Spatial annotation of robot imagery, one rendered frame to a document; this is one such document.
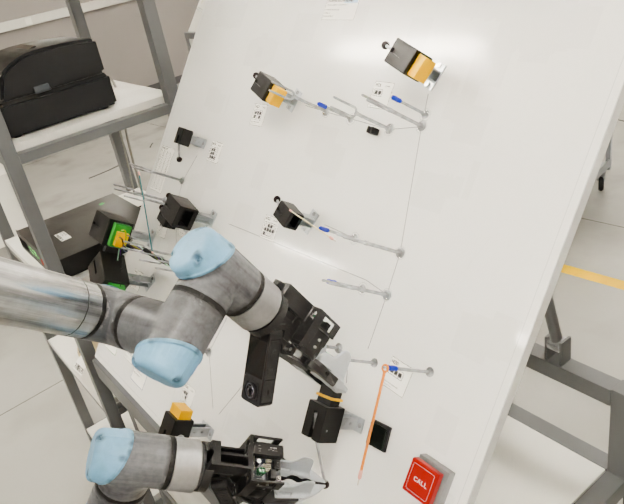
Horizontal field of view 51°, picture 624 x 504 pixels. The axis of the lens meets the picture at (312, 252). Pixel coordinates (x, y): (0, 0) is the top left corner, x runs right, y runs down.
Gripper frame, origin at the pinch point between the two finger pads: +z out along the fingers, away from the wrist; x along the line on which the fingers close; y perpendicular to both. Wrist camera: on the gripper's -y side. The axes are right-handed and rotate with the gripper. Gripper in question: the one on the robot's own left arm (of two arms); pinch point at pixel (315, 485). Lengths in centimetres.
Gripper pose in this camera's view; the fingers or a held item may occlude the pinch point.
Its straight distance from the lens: 111.7
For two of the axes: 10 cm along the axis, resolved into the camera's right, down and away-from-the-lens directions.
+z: 9.0, 2.3, 3.7
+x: -0.7, -7.5, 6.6
